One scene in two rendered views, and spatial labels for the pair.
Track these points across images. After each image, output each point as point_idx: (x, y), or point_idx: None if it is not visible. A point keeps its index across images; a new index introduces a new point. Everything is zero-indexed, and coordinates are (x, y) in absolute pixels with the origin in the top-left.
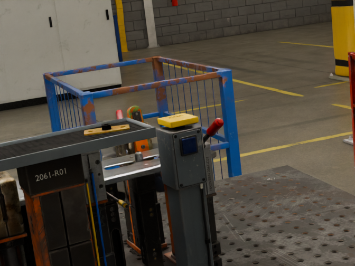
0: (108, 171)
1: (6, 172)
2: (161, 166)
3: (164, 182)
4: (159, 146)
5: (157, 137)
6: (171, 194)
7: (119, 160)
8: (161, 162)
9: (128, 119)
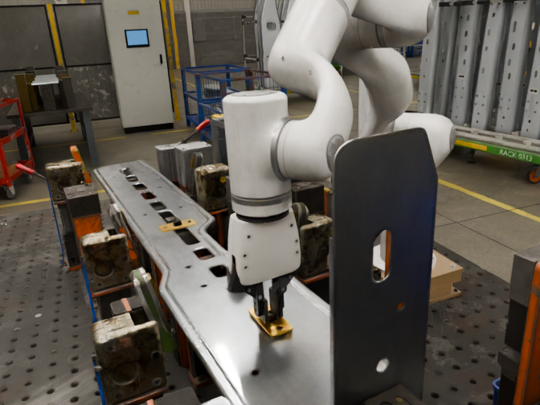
0: (145, 179)
1: (204, 165)
2: (222, 145)
3: (223, 154)
4: (221, 133)
5: (220, 128)
6: (227, 159)
7: (117, 179)
8: (222, 142)
9: (217, 118)
